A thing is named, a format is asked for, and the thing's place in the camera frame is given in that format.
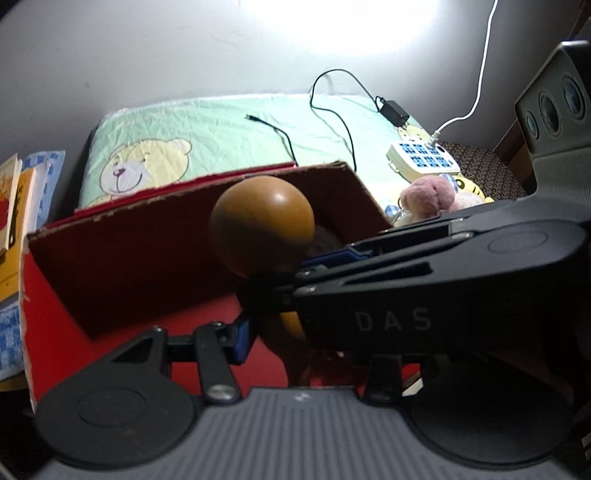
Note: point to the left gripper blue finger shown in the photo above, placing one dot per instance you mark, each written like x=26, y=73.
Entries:
x=218, y=346

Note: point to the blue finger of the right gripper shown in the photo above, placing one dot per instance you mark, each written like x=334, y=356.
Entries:
x=423, y=242
x=375, y=270

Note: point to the brown wooden gourd massager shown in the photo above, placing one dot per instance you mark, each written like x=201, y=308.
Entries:
x=261, y=228

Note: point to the pink plush toy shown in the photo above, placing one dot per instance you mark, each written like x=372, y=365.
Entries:
x=432, y=196

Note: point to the yellow plush toy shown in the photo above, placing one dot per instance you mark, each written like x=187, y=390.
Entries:
x=467, y=185

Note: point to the white power strip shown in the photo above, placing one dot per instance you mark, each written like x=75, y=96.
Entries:
x=414, y=156

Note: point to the red cardboard box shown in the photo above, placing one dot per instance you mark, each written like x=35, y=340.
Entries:
x=111, y=271

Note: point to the blue checkered towel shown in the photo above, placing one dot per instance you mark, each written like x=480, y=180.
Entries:
x=15, y=315

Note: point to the green teddy bear pillow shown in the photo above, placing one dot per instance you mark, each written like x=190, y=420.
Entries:
x=156, y=145

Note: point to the orange cover book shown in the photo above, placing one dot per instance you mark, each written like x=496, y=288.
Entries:
x=10, y=261

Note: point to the small cartoon cover book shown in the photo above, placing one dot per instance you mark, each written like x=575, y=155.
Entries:
x=9, y=176

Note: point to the black power adapter with cable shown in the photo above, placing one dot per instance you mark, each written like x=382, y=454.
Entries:
x=392, y=111

